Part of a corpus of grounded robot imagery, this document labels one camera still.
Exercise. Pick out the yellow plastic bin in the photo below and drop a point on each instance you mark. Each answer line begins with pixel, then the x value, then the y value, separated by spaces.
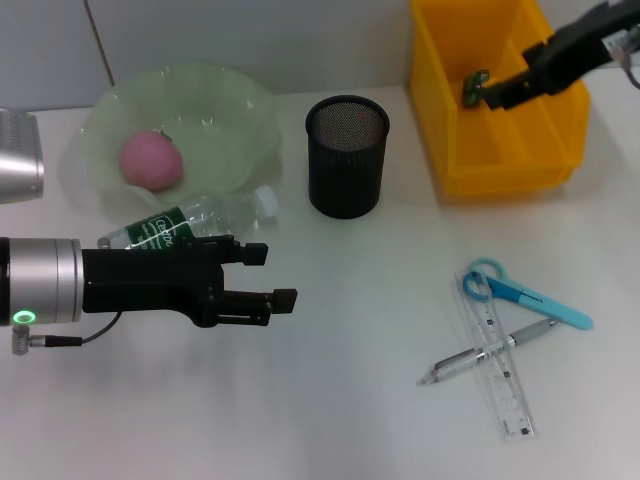
pixel 500 145

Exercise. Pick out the clear plastic ruler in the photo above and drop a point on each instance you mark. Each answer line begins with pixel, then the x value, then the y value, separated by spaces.
pixel 505 385

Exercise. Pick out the grey clear pen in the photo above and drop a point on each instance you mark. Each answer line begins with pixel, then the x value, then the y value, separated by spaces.
pixel 460 361

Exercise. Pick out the pale green glass fruit plate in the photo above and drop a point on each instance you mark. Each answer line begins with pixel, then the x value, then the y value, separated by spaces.
pixel 220 125

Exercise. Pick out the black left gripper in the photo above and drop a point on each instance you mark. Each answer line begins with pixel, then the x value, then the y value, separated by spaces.
pixel 145 282

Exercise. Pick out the green plastic wrapper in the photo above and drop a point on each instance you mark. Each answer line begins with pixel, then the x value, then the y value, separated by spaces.
pixel 474 89

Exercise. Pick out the black mesh pen holder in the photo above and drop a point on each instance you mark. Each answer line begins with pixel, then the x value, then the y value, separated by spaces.
pixel 345 170

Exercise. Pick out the pink toy peach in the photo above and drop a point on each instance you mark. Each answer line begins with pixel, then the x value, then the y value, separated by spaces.
pixel 150 160

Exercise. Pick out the clear green-label water bottle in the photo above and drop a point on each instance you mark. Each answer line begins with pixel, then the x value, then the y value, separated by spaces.
pixel 215 215

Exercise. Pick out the blue scissors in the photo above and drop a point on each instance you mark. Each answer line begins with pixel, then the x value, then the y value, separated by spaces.
pixel 530 298

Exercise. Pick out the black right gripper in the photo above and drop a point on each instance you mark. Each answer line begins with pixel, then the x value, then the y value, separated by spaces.
pixel 585 45

